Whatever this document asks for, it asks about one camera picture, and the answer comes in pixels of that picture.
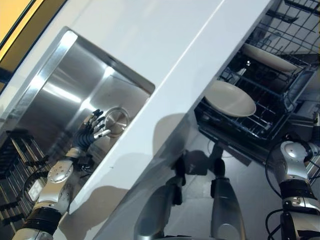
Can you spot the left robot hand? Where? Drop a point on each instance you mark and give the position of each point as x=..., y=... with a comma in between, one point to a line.
x=83, y=137

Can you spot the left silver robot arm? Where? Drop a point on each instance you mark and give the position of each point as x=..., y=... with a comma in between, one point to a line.
x=58, y=173

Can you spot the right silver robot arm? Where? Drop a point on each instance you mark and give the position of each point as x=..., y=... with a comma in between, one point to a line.
x=295, y=172

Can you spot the round silver sink strainer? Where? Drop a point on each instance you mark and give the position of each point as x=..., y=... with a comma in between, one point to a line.
x=117, y=121

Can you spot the stainless steel sink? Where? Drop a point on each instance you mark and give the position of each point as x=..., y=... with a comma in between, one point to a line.
x=75, y=85

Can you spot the black slatted dish rack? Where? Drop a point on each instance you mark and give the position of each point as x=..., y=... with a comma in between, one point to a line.
x=17, y=160

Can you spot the left robot leg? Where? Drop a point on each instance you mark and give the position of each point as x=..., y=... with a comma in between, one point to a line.
x=155, y=207

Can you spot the robot leg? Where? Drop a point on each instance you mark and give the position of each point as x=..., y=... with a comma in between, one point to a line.
x=155, y=207
x=225, y=202

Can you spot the black framed window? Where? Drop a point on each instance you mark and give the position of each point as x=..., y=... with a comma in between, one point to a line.
x=15, y=27

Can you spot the beige ceramic plate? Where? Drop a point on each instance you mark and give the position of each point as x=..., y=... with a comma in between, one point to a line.
x=268, y=58
x=230, y=100

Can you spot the right robot leg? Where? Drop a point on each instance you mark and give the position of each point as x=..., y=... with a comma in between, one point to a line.
x=225, y=202

